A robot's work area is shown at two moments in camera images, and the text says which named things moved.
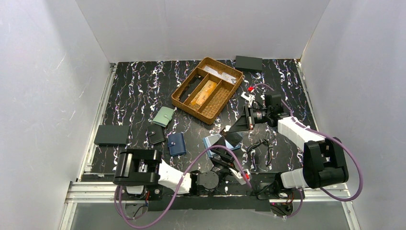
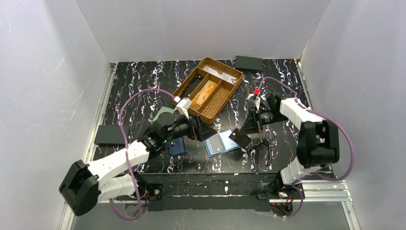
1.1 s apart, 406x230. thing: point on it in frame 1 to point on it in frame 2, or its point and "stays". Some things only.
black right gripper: (249, 117) to (257, 120)
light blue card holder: (208, 141) stays
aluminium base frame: (91, 192) stays
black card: (233, 139) to (242, 139)
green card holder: (163, 116) stays
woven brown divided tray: (206, 91) stays
